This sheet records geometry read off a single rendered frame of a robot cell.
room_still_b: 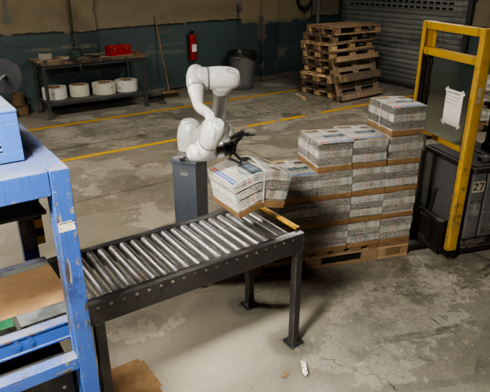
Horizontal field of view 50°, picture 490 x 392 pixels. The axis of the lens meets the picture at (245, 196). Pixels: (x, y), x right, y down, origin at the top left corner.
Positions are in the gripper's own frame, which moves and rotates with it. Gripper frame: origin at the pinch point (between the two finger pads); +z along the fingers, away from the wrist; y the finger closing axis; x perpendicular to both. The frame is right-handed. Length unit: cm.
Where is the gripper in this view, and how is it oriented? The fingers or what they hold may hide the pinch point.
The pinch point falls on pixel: (251, 145)
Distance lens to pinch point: 301.2
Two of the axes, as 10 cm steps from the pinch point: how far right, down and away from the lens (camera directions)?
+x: 5.7, 3.5, -7.4
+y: -0.8, 9.2, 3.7
